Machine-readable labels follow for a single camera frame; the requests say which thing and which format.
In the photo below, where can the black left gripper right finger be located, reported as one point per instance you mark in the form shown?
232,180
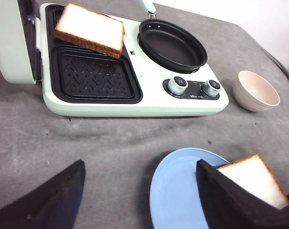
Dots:
228,206

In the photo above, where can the toast bread slice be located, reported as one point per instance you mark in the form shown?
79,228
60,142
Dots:
253,175
91,30

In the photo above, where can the mint green breakfast maker base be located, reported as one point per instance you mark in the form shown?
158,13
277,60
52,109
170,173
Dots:
80,82

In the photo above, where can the blue round plate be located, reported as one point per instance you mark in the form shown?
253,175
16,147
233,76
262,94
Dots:
174,198

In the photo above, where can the beige ribbed bowl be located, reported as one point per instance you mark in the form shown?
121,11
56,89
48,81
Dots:
252,92

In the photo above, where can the silver control knob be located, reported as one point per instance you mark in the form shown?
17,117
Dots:
211,88
177,85

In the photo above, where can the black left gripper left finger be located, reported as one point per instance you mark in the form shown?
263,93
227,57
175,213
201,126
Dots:
52,205

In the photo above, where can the right silver control knob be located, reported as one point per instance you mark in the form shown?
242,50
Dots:
211,88

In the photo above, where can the grey table cloth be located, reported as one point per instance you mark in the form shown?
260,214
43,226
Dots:
121,154

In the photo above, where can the black round frying pan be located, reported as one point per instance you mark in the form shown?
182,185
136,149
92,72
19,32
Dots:
170,45

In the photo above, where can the breakfast maker hinged lid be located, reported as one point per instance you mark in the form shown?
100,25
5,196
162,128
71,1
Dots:
20,59

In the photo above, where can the left silver control knob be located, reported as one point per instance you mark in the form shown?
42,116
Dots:
177,85

